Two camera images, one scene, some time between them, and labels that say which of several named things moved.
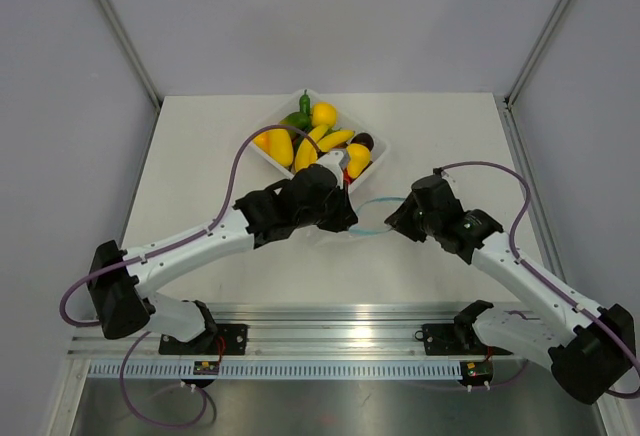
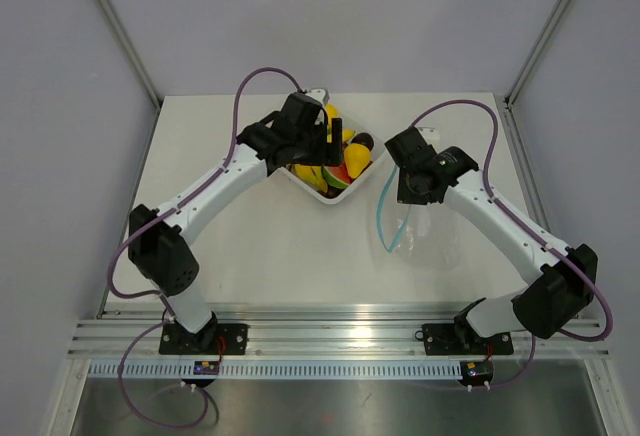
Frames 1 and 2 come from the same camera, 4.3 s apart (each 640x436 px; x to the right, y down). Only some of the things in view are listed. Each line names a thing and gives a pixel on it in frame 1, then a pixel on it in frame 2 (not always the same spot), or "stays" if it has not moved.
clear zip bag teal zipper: (373, 213) → (428, 237)
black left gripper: (345, 216) → (329, 153)
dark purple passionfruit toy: (364, 139) stays
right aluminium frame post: (549, 27) stays
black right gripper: (400, 219) → (405, 196)
